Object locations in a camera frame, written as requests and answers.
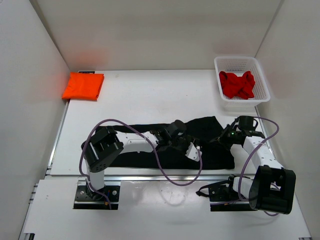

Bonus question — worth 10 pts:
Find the white plastic basket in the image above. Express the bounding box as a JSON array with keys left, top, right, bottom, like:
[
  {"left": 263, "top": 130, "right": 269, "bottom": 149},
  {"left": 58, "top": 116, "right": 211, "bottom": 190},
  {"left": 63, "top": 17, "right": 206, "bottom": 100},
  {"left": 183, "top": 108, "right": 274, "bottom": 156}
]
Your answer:
[{"left": 214, "top": 56, "right": 270, "bottom": 111}]

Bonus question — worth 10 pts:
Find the dark label sticker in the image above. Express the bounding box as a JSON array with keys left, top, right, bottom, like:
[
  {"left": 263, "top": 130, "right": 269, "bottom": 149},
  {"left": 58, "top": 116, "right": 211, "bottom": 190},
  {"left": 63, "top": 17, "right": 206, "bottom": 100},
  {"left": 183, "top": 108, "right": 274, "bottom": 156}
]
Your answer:
[{"left": 78, "top": 71, "right": 95, "bottom": 74}]

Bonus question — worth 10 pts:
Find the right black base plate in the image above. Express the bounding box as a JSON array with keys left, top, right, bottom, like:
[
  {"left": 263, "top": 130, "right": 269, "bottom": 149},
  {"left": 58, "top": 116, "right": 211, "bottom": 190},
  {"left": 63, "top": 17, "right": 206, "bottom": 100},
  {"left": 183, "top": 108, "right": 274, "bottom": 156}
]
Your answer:
[{"left": 195, "top": 178, "right": 254, "bottom": 212}]

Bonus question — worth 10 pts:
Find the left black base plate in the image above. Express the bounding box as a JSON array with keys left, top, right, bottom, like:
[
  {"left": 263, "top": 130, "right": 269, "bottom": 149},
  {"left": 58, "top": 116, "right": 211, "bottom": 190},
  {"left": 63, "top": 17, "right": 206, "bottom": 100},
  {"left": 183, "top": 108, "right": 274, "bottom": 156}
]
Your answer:
[{"left": 73, "top": 185, "right": 121, "bottom": 210}]

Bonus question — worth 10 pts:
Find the aluminium rail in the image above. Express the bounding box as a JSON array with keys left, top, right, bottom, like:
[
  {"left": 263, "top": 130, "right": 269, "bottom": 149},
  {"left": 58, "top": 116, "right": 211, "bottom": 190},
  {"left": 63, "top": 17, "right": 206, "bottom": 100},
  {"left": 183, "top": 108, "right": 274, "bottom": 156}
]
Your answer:
[{"left": 104, "top": 174, "right": 229, "bottom": 182}]

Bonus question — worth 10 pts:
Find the black t shirt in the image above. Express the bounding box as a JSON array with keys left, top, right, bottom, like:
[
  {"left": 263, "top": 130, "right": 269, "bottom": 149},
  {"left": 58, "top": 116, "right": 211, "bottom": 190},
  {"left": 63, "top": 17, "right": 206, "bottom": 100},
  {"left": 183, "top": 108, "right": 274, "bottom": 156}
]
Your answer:
[{"left": 110, "top": 116, "right": 235, "bottom": 170}]

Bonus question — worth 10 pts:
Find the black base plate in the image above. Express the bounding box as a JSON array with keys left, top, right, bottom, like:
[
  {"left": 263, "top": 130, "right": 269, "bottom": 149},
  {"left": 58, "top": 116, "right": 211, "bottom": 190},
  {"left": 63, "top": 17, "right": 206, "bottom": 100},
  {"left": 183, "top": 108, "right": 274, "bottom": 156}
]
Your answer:
[
  {"left": 195, "top": 178, "right": 254, "bottom": 212},
  {"left": 73, "top": 185, "right": 121, "bottom": 210}
]

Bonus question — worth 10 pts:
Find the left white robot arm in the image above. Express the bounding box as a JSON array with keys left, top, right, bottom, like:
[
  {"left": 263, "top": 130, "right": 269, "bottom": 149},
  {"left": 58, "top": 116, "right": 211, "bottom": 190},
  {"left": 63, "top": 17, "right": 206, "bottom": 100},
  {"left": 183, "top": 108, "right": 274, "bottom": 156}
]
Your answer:
[{"left": 79, "top": 120, "right": 202, "bottom": 200}]

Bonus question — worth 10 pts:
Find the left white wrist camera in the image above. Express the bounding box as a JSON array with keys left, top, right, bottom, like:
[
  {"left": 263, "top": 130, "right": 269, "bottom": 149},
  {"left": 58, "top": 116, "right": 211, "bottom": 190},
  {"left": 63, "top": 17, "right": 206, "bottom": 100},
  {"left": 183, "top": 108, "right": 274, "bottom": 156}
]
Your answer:
[{"left": 185, "top": 142, "right": 202, "bottom": 162}]

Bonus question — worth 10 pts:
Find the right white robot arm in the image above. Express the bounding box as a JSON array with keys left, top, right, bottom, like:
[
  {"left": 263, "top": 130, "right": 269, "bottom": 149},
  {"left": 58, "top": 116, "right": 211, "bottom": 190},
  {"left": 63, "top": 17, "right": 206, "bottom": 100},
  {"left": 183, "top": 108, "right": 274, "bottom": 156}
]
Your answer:
[{"left": 216, "top": 115, "right": 296, "bottom": 215}]

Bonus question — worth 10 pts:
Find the red t shirt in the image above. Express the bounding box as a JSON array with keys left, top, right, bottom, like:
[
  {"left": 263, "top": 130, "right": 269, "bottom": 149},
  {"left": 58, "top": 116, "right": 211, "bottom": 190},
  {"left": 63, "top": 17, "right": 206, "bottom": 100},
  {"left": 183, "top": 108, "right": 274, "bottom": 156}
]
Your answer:
[{"left": 218, "top": 71, "right": 256, "bottom": 100}]

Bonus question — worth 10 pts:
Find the orange t shirt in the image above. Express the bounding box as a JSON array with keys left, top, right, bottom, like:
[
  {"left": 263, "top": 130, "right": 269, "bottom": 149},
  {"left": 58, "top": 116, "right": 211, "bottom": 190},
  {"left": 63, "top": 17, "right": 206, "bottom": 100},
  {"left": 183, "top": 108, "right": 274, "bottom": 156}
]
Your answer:
[{"left": 61, "top": 72, "right": 105, "bottom": 101}]

